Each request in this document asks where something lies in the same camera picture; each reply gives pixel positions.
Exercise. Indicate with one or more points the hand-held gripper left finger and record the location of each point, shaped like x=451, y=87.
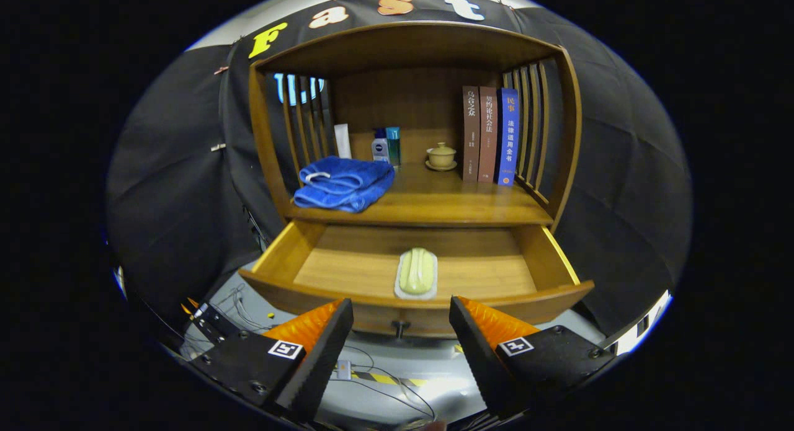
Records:
x=322, y=359

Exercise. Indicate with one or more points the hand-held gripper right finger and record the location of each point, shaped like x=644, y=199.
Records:
x=481, y=359

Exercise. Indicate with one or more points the wooden drawer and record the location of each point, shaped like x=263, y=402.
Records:
x=484, y=276

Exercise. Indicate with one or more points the pale green soap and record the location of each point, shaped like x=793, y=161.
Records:
x=417, y=271

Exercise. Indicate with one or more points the wooden countertop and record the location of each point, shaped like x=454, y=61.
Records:
x=446, y=195

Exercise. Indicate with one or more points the wooden cabinet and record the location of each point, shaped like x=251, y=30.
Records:
x=403, y=96

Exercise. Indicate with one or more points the small white adapter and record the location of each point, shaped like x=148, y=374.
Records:
x=344, y=369

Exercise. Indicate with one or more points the yellow black striped tape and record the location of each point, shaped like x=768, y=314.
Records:
x=384, y=378

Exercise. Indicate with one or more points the small black electronic box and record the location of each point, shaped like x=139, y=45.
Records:
x=214, y=319

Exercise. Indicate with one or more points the folded blue towel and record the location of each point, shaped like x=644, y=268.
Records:
x=347, y=183

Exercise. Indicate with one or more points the beige lidded teacup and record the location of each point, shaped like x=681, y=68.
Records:
x=441, y=157

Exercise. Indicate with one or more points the white tube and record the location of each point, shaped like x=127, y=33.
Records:
x=342, y=142

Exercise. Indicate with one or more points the blue and white lotion bottle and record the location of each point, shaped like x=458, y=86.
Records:
x=379, y=149

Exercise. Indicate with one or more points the blue book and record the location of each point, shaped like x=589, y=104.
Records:
x=508, y=136

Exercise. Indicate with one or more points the teal bottle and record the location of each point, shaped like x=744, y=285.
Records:
x=394, y=146

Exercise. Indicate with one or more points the reddish brown book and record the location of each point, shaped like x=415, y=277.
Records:
x=488, y=133

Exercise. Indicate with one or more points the dark brown book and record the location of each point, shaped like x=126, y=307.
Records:
x=471, y=133

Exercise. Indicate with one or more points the black backdrop cloth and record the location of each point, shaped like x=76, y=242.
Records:
x=620, y=170

